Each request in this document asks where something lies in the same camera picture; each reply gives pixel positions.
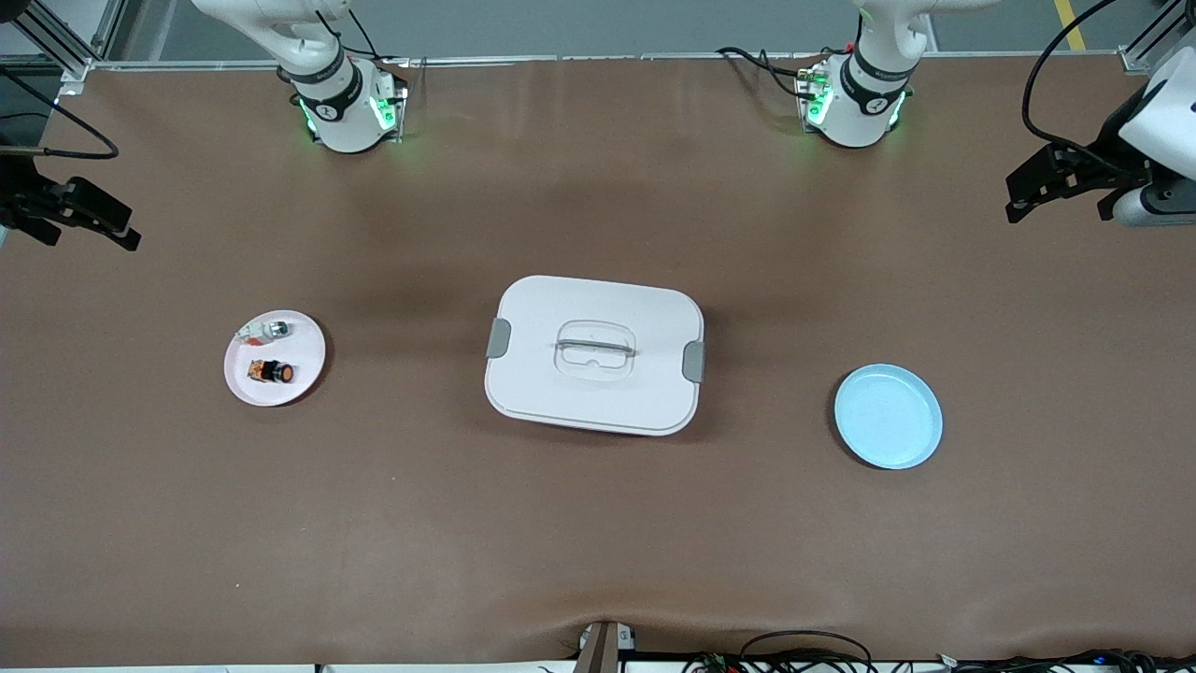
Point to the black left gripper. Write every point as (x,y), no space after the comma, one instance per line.
(1108,150)

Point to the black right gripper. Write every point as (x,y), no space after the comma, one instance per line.
(19,199)

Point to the orange push-button switch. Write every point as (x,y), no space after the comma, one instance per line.
(271,372)

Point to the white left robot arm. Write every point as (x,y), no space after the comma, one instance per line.
(869,93)

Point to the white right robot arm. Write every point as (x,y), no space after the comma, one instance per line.
(327,103)

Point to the white lidded storage box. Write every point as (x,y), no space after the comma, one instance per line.
(654,308)

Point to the pink round plate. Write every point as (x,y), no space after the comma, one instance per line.
(304,360)

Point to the light blue round plate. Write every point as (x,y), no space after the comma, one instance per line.
(888,416)

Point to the brown table mat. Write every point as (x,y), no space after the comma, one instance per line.
(598,533)

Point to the aluminium frame profile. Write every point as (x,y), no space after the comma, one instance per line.
(1135,58)
(75,67)

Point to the clear white push-button switch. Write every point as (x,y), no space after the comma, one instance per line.
(276,329)

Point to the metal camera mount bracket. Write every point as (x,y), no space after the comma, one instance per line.
(603,650)

